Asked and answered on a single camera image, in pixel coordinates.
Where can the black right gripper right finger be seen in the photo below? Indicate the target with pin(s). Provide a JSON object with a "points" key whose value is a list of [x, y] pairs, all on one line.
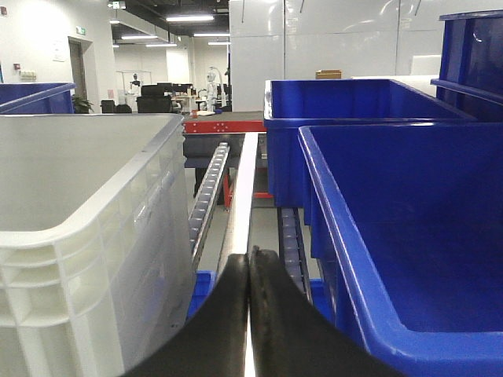
{"points": [[290, 337]]}

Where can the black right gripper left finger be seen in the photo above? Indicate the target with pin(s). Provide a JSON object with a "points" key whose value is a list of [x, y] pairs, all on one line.
{"points": [[213, 341]]}

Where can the white plastic tote bin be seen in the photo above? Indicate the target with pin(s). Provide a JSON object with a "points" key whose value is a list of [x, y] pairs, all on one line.
{"points": [[96, 265]]}

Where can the lower blue bin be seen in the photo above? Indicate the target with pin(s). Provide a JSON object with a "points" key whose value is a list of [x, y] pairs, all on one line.
{"points": [[205, 281]]}

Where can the near blue plastic bin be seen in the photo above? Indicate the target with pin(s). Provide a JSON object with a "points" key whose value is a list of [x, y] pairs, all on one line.
{"points": [[407, 223]]}

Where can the red steel shelf beam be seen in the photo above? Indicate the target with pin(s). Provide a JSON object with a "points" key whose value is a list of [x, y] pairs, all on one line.
{"points": [[224, 126]]}

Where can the stacked blue bin far right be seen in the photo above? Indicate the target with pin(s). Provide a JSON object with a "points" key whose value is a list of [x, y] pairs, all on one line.
{"points": [[470, 75]]}

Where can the blue bin far left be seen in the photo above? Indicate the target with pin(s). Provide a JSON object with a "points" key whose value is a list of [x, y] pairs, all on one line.
{"points": [[36, 98]]}

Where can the right roller conveyor track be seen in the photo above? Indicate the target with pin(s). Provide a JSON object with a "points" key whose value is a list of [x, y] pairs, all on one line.
{"points": [[291, 249]]}

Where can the cardboard box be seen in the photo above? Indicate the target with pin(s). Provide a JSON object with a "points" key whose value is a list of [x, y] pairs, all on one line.
{"points": [[328, 74]]}

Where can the white humanoid robot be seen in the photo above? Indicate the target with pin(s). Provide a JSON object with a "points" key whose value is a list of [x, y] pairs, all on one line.
{"points": [[212, 90]]}

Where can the silver shelf divider rail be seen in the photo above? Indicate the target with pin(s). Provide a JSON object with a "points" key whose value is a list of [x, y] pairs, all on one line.
{"points": [[243, 188]]}

